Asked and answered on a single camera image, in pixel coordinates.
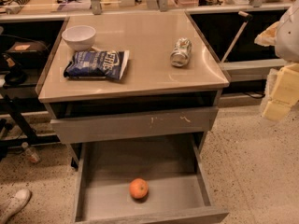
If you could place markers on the open grey middle drawer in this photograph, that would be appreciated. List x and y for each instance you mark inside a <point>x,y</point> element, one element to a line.
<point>155,180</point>

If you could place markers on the black stand frame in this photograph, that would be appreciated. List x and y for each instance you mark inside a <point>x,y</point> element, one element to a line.
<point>30,136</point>

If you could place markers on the white ceramic bowl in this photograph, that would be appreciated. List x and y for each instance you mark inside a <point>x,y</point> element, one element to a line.
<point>79,38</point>

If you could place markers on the grey drawer cabinet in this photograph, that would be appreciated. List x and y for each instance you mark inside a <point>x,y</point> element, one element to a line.
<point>149,83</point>

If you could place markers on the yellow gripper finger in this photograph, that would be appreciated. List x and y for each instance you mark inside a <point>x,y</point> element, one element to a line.
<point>281,92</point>
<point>268,36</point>

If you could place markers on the plastic bottle on floor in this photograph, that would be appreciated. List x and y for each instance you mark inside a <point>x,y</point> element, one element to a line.
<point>31,153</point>

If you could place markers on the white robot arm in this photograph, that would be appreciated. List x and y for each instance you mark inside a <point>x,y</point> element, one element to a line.
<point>287,40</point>

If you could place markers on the closed grey upper drawer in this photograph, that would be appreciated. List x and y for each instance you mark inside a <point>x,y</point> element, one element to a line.
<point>133,125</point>

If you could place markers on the orange fruit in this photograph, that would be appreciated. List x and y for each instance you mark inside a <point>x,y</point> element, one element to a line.
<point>138,188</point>

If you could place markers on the white stick with black tip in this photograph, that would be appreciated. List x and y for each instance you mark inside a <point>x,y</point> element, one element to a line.
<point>246,18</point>

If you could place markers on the blue chip bag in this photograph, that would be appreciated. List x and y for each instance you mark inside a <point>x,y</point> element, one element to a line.
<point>97,64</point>

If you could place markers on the black box with label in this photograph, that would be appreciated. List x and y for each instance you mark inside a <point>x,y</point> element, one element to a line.
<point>31,49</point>

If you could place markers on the white sneaker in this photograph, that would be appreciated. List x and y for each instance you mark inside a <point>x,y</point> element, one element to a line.
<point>14,205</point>

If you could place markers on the crushed silver soda can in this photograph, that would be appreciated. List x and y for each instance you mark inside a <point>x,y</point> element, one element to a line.
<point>181,52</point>

